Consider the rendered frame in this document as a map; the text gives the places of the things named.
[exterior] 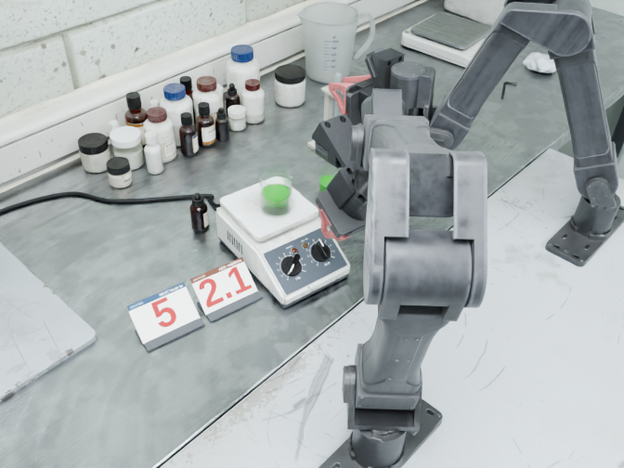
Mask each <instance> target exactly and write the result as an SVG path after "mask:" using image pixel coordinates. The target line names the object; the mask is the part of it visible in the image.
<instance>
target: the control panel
mask: <svg viewBox="0 0 624 468"><path fill-rule="evenodd" d="M318 240H323V242H324V243H325V244H326V245H328V246H329V248H330V250H331V257H330V258H329V260H327V261H326V262H319V261H317V260H315V259H314V258H313V256H312V254H311V248H312V246H313V245H314V244H315V243H317V241H318ZM304 243H306V244H307V248H304V247H303V244H304ZM293 248H295V249H297V253H293ZM296 254H300V259H299V261H300V262H301V265H302V270H301V272H300V273H299V274H298V275H297V276H294V277H290V276H288V275H286V274H285V273H284V272H283V271H282V269H281V262H282V260H283V259H284V258H285V257H287V256H295V255H296ZM263 255H264V257H265V259H266V260H267V262H268V264H269V266H270V268H271V269H272V271H273V273H274V275H275V276H276V278H277V280H278V282H279V284H280V286H281V288H282V289H283V291H284V292H285V293H286V295H288V294H290V293H293V292H295V291H297V290H299V289H301V288H303V287H305V286H306V285H308V284H310V283H312V282H314V281H316V280H319V279H321V278H323V277H325V276H327V275H329V274H331V273H332V272H334V271H336V270H338V269H340V268H342V267H345V266H347V263H346V261H345V260H344V258H343V256H342V254H341V253H340V251H339V249H338V248H337V246H336V244H335V243H334V241H333V239H326V238H325V237H324V235H323V233H322V232H321V228H318V229H316V230H314V231H312V232H310V233H307V234H305V235H304V236H302V237H300V238H297V239H295V240H292V241H289V242H287V243H285V244H283V245H281V246H279V247H277V248H275V249H273V250H271V251H268V252H266V253H263Z"/></svg>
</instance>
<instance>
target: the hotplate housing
mask: <svg viewBox="0 0 624 468"><path fill-rule="evenodd" d="M215 216H216V227H217V236H218V237H219V239H220V240H221V241H222V242H223V243H224V244H225V245H226V246H227V248H228V249H229V250H230V251H231V252H232V253H233V254H234V255H235V256H236V257H237V258H240V257H242V258H243V260H244V263H245V265H246V266H247V268H248V270H249V271H250V272H251V273H252V274H253V275H254V276H255V278H256V279H257V280H258V281H259V282H260V283H261V284H262V285H263V286H264V287H265V288H266V289H267V290H268V291H269V293H270V294H271V295H272V296H273V297H274V298H275V299H276V300H277V301H278V302H279V303H280V304H281V305H282V306H283V308H286V307H288V306H291V305H293V304H295V303H297V302H299V301H301V300H303V299H305V298H307V297H308V296H310V295H311V294H313V293H316V292H318V291H320V290H322V289H324V288H326V287H328V286H330V285H332V284H333V283H335V282H337V281H339V280H342V279H344V278H346V277H348V273H349V270H350V264H349V262H348V261H347V259H346V257H345V255H344V253H343V252H342V250H341V248H340V246H339V245H338V243H337V241H336V240H335V239H333V241H334V243H335V244H336V246H337V248H338V249H339V251H340V253H341V254H342V256H343V258H344V260H345V261H346V263H347V266H345V267H342V268H340V269H338V270H336V271H334V272H332V273H331V274H329V275H327V276H325V277H323V278H321V279H318V280H316V281H314V282H312V283H310V284H308V285H306V286H305V287H303V288H301V289H299V290H297V291H295V292H292V293H290V294H288V295H286V293H285V292H284V291H283V289H282V288H281V286H280V283H279V282H278V280H277V278H276V276H275V275H274V273H273V271H272V269H271V268H270V266H269V264H268V262H267V260H266V259H265V257H264V255H263V254H264V253H266V252H268V251H271V250H273V249H275V248H277V247H279V246H281V245H283V244H285V243H287V242H289V241H293V240H295V239H297V238H300V237H302V236H304V235H305V234H307V233H310V232H312V231H314V230H316V229H318V228H321V218H320V217H318V216H317V217H315V218H313V219H311V220H309V221H306V222H304V223H303V224H300V225H298V226H296V227H292V228H290V229H288V230H286V231H283V232H281V233H280V234H278V235H275V236H273V237H271V238H269V239H266V240H262V241H258V240H254V239H253V238H252V237H251V236H250V235H249V234H248V233H247V232H246V231H245V230H244V229H243V228H242V227H241V226H240V225H239V224H238V223H237V222H236V221H235V220H234V219H233V218H232V217H231V216H230V215H229V214H228V213H227V212H226V211H225V210H224V209H223V208H222V207H219V208H217V209H216V211H215Z"/></svg>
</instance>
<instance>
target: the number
mask: <svg viewBox="0 0 624 468"><path fill-rule="evenodd" d="M131 313H132V315H133V317H134V320H135V322H136V325H137V326H138V329H139V331H140V333H141V335H142V338H143V339H145V338H147V337H150V336H151V335H153V334H155V333H157V332H161V331H163V330H165V329H167V328H169V327H171V326H174V325H176V324H177V323H179V322H181V321H184V320H186V319H189V318H191V317H193V316H196V315H197V314H196V312H195V310H194V308H193V305H192V303H191V302H190V300H189V296H188V294H187V292H186V290H185V288H182V289H180V290H177V291H175V292H172V293H169V294H167V295H165V296H163V297H161V298H159V299H156V300H154V301H152V302H150V303H147V304H145V305H142V306H140V307H138V308H135V309H133V310H131Z"/></svg>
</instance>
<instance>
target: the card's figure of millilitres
mask: <svg viewBox="0 0 624 468"><path fill-rule="evenodd" d="M194 285H195V287H196V289H197V292H198V294H199V296H200V298H201V301H202V303H203V305H204V307H205V309H206V310H208V309H210V308H212V307H214V306H218V305H220V304H222V303H224V302H226V301H227V300H230V299H232V298H234V297H236V296H238V295H241V294H243V293H246V292H248V291H250V290H252V289H254V285H253V283H252V281H251V279H250V276H249V274H248V272H247V270H246V268H245V266H244V264H243V262H242V263H239V264H237V265H235V266H232V267H230V268H227V269H225V270H223V271H221V272H218V273H216V274H214V275H212V276H210V277H208V278H205V279H202V280H199V281H197V282H195V283H194Z"/></svg>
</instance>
